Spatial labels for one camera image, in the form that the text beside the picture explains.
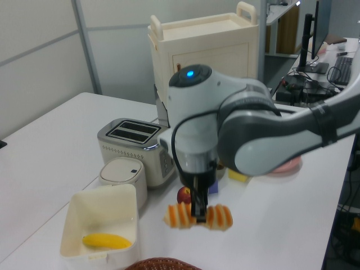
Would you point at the black keyboard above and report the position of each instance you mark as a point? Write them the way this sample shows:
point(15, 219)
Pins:
point(341, 70)

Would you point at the red apple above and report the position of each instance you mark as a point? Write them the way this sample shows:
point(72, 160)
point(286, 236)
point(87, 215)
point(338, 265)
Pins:
point(184, 194)

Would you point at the black monitor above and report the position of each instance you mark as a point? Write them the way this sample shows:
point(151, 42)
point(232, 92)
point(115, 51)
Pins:
point(320, 28)

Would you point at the black object at table edge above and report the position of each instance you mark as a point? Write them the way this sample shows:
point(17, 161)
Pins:
point(2, 144)

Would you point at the yellow banana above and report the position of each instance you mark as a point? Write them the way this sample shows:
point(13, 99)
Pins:
point(107, 241)

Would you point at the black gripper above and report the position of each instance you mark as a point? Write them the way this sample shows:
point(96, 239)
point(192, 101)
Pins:
point(199, 180)

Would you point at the white shelf with wood panel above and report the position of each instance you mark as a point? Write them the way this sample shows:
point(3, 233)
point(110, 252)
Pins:
point(284, 28)

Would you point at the silver cream toaster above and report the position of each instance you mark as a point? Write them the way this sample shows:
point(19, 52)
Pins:
point(129, 152)

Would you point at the black monitor stand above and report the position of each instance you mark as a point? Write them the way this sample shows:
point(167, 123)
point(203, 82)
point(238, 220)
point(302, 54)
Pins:
point(307, 42)

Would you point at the small white lidded bin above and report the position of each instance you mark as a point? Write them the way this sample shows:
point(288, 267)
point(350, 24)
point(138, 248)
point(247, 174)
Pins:
point(121, 171)

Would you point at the brown flat box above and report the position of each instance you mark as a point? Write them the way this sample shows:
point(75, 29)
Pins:
point(336, 39)

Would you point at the long striped bread roll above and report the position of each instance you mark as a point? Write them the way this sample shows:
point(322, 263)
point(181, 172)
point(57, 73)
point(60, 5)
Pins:
point(219, 218)

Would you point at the yellow block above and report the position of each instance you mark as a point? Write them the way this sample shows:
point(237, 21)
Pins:
point(237, 175)

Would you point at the pink plate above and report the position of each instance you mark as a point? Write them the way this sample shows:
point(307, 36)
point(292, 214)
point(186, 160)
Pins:
point(291, 166)

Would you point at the cream square plastic container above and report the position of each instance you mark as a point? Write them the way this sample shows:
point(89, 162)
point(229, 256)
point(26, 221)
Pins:
point(101, 211)

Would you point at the brown wicker basket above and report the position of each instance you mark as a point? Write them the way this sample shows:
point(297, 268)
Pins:
point(163, 264)

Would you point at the purple cube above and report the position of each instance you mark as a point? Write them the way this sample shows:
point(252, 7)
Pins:
point(214, 188)

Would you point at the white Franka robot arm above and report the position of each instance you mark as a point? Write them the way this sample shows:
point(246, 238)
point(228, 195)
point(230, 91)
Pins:
point(253, 152)

